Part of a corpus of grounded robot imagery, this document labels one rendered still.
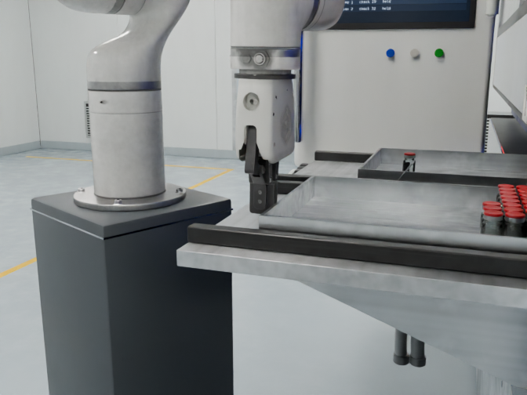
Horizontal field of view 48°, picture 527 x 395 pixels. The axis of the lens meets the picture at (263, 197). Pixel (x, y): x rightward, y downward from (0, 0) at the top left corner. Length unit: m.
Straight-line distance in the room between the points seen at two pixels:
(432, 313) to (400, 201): 0.24
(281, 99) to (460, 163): 0.61
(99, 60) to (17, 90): 6.78
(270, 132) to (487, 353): 0.35
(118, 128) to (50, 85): 6.88
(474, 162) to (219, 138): 5.61
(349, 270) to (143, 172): 0.46
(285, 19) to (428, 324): 0.39
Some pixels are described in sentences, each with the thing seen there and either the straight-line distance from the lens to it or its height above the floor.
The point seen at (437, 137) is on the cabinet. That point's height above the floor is 0.90.
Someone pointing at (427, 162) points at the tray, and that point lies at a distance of 1.24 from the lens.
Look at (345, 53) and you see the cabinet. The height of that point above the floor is 1.11.
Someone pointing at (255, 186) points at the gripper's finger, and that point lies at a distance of 0.73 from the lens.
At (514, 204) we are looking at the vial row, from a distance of 0.75.
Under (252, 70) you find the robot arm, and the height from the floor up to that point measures 1.08.
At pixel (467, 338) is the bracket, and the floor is 0.78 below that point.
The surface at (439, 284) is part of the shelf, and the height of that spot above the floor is 0.87.
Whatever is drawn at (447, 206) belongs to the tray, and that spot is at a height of 0.88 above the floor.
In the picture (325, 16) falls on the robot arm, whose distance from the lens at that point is 0.75.
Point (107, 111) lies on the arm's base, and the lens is 0.97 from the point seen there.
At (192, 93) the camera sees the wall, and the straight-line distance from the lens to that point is 6.81.
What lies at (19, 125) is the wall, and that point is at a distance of 7.76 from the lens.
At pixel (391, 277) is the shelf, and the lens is 0.62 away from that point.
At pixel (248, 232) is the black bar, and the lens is 0.67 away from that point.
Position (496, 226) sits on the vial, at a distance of 0.69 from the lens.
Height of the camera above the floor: 1.09
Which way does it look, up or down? 13 degrees down
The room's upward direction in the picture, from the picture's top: straight up
